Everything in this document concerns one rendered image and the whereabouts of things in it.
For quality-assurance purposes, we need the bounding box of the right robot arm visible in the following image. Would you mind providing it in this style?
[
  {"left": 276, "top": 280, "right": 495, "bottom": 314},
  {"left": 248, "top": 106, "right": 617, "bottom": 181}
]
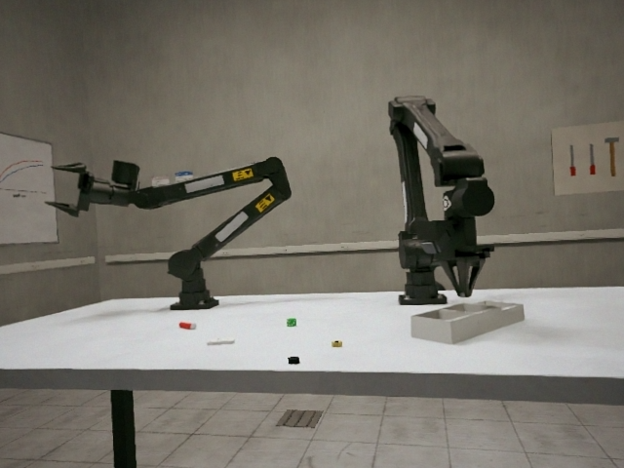
[{"left": 108, "top": 157, "right": 292, "bottom": 311}]

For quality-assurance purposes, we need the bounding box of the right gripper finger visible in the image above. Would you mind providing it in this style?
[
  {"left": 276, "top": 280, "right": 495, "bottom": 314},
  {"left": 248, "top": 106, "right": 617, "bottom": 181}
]
[
  {"left": 51, "top": 162, "right": 85, "bottom": 175},
  {"left": 45, "top": 201, "right": 77, "bottom": 216}
]

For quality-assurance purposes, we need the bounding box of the white three-compartment bin rack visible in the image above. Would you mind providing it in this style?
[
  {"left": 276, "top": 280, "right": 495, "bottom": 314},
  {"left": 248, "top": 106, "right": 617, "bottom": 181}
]
[{"left": 410, "top": 300, "right": 525, "bottom": 345}]

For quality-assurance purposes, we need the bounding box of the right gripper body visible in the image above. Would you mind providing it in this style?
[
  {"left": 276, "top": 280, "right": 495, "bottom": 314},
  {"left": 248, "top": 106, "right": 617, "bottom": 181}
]
[{"left": 75, "top": 163, "right": 113, "bottom": 217}]

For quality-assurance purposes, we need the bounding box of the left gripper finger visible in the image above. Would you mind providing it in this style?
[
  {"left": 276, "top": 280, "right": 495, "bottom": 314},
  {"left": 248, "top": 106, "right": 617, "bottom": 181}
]
[
  {"left": 456, "top": 258, "right": 486, "bottom": 297},
  {"left": 440, "top": 260, "right": 464, "bottom": 297}
]

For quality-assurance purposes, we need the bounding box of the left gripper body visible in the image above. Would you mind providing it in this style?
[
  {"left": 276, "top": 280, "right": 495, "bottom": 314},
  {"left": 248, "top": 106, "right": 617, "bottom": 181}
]
[{"left": 434, "top": 233, "right": 494, "bottom": 260}]

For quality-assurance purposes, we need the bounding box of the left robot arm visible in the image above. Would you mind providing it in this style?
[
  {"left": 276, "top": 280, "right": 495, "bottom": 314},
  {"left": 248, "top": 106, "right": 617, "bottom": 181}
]
[{"left": 388, "top": 96, "right": 495, "bottom": 305}]

